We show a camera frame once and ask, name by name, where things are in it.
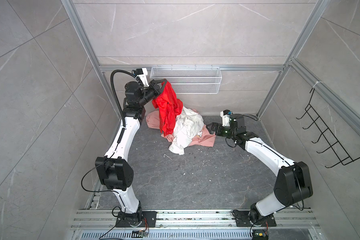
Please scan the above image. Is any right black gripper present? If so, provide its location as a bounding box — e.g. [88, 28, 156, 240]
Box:
[206, 122, 237, 140]

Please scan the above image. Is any aluminium frame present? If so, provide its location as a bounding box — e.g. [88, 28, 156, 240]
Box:
[62, 1, 360, 136]

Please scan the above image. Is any pink cloth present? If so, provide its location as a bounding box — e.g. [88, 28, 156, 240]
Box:
[146, 110, 216, 147]

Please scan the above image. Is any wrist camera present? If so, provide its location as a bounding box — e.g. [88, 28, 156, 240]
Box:
[132, 68, 149, 87]
[221, 110, 232, 127]

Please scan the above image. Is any red cloth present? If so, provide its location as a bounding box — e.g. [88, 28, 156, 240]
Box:
[152, 82, 183, 136]

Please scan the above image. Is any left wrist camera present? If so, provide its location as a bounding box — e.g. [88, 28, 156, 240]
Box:
[132, 68, 149, 87]

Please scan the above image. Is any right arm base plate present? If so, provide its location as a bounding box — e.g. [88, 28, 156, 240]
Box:
[232, 210, 277, 227]

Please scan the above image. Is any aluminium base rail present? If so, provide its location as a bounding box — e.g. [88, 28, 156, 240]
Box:
[69, 209, 325, 240]

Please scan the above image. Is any black wire hook rack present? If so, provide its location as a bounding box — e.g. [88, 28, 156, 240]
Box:
[296, 88, 360, 169]

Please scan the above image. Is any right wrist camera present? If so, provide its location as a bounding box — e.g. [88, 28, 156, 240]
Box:
[221, 110, 232, 127]

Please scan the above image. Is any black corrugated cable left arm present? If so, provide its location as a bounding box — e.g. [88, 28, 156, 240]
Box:
[110, 69, 138, 128]

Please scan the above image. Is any white wire mesh basket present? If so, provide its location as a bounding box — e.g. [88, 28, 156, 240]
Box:
[150, 67, 222, 94]

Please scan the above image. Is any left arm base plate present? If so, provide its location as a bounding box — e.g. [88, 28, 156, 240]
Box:
[116, 211, 157, 228]

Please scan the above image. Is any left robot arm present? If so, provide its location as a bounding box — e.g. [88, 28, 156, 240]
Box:
[95, 79, 167, 227]

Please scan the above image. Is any white cloth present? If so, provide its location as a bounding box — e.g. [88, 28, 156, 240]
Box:
[169, 107, 204, 155]

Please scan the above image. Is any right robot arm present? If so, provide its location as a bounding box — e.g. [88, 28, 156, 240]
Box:
[206, 110, 313, 226]

